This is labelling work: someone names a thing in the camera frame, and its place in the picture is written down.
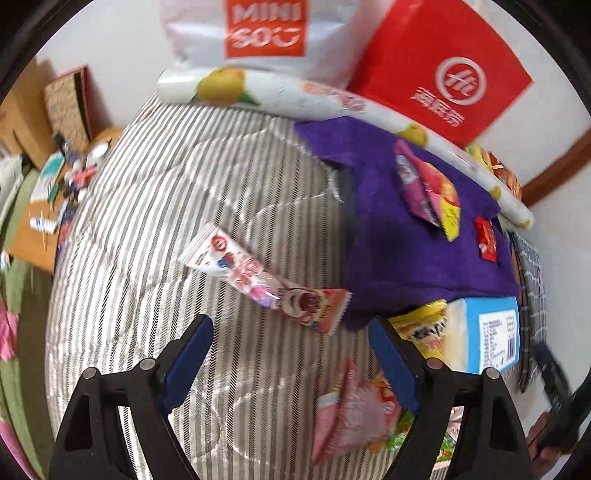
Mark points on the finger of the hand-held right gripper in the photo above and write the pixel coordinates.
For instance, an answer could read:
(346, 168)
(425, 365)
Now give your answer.
(551, 369)

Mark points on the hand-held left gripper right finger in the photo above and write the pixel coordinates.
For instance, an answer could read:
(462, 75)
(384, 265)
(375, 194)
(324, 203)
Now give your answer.
(395, 364)

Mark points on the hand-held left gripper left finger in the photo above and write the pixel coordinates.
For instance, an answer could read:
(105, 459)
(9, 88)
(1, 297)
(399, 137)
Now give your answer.
(184, 364)

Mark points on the pale pink snack packet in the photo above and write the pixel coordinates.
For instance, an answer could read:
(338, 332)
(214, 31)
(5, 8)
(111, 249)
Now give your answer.
(355, 406)

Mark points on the green snack packet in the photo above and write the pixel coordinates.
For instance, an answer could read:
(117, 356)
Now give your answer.
(400, 431)

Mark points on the purple cloth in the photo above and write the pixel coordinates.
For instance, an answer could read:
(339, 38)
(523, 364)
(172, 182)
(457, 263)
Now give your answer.
(392, 258)

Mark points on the long white pink snack packet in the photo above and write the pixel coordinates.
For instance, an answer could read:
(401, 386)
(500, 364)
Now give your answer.
(240, 267)

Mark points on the orange snack packet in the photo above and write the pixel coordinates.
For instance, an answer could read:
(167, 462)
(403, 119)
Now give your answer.
(387, 397)

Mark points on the blue snack box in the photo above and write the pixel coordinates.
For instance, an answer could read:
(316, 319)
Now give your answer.
(489, 332)

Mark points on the grey checked cushion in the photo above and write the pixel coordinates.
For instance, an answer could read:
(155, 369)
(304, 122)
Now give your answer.
(531, 277)

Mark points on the small red snack packet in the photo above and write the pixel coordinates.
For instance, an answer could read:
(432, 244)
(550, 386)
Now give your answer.
(485, 240)

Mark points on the yellow pink snack packet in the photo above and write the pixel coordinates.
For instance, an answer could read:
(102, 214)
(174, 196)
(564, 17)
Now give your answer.
(451, 219)

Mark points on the green pink floral sheet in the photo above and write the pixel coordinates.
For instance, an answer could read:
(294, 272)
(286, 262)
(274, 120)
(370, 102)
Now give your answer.
(23, 323)

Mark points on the magenta snack packet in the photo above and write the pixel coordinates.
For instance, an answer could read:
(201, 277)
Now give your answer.
(429, 194)

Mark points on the grey striped quilt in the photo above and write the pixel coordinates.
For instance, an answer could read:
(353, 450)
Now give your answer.
(161, 184)

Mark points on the pink white striped snack packet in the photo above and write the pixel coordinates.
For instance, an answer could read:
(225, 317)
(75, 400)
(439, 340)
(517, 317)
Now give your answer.
(408, 168)

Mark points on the orange noodle packet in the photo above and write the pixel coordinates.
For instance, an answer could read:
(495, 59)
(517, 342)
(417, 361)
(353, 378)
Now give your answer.
(505, 177)

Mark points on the white tube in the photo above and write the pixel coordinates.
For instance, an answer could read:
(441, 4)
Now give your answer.
(44, 225)

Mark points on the wooden bedside table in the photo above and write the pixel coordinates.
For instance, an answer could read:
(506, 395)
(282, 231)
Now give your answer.
(27, 240)

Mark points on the teal white box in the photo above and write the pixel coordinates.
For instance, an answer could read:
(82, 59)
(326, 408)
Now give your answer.
(48, 175)

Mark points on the brown patterned box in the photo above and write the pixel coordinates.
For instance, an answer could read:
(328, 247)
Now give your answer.
(64, 106)

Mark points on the lemon print paper roll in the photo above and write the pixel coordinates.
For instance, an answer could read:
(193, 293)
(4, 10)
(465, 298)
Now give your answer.
(277, 92)

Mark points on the red paper bag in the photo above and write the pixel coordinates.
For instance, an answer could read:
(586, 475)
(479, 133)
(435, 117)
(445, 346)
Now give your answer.
(415, 46)

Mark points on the white plastic shopping bag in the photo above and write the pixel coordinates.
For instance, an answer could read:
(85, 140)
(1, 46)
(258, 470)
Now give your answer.
(194, 27)

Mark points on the brown wooden door frame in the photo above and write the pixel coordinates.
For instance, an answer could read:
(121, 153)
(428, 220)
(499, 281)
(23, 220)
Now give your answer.
(558, 168)

